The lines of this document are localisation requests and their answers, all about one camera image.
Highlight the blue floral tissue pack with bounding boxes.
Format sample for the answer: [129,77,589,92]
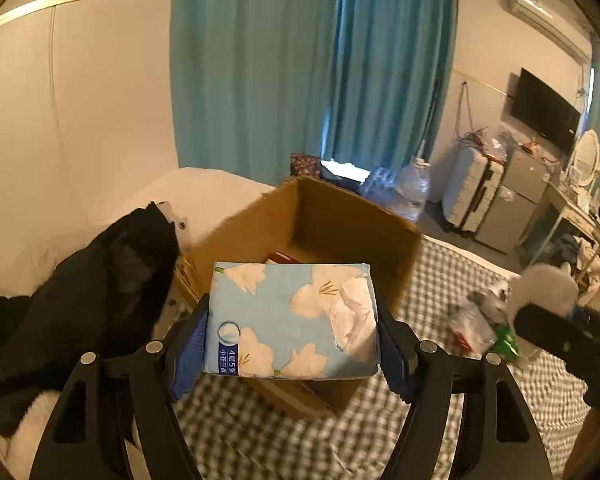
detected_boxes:
[203,261,381,378]

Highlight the white air conditioner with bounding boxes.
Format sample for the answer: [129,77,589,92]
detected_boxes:
[504,0,593,63]

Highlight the black jacket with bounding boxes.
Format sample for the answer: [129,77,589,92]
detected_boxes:
[0,202,181,436]

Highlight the pack of water bottles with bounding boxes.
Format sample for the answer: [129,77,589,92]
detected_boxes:
[357,165,398,202]

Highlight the white plush item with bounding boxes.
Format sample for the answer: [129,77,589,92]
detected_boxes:
[507,262,581,321]

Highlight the white suitcase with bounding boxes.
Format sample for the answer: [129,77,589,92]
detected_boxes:
[441,142,506,240]

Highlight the person's right forearm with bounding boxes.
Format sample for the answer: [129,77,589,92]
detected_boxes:
[562,405,600,480]

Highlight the brown cardboard box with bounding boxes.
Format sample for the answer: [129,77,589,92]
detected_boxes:
[172,176,423,420]

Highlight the black flat television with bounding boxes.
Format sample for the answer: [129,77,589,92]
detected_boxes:
[509,67,582,152]

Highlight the dark patterned bag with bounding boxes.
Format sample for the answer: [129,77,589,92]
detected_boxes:
[289,153,323,179]

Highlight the grey mini fridge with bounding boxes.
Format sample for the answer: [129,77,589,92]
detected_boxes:
[475,142,551,255]

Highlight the large clear water jug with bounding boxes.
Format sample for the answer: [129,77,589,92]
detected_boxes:
[391,140,432,224]

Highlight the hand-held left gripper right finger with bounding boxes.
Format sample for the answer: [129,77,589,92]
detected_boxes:
[375,309,553,480]

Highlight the white papers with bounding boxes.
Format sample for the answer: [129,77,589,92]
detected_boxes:
[321,160,372,183]

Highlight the white dressing table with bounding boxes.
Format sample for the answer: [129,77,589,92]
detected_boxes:
[522,180,600,281]

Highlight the green snack packet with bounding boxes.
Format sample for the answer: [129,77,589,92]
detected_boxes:
[495,325,523,361]

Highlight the plastic bag of clutter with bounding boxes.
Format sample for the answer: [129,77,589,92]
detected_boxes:
[472,126,523,163]

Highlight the white oval mirror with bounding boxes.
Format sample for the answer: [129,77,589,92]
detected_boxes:
[565,129,600,195]

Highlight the teal curtain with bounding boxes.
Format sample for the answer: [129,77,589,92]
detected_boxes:
[169,0,459,190]

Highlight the hanging cable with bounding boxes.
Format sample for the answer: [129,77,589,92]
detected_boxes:
[455,79,481,141]

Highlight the crumpled clear plastic bag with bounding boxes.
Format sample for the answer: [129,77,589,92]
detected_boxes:
[447,287,511,353]

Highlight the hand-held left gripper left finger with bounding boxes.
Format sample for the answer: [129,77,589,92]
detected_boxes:
[30,305,211,480]

